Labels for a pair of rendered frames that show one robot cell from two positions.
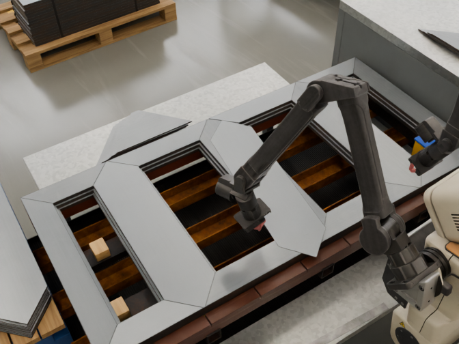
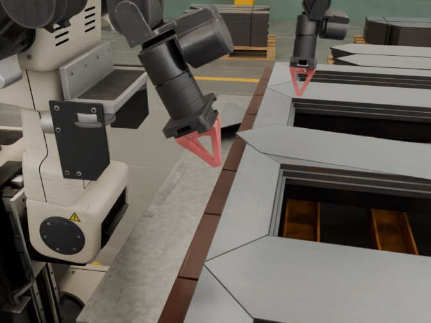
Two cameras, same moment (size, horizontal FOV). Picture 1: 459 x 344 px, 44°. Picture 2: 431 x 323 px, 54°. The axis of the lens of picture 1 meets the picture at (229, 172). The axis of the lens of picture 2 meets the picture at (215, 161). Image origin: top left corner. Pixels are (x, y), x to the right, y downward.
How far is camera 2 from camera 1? 2.24 m
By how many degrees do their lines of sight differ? 94
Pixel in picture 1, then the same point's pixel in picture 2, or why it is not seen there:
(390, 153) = (328, 297)
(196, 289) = (287, 89)
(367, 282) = (185, 224)
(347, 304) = (186, 197)
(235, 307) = (252, 104)
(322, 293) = not seen: hidden behind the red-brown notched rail
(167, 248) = (345, 92)
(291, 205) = (323, 151)
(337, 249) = (229, 160)
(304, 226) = (279, 143)
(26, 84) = not seen: outside the picture
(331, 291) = not seen: hidden behind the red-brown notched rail
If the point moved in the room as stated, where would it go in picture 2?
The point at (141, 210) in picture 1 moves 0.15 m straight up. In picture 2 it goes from (408, 97) to (419, 49)
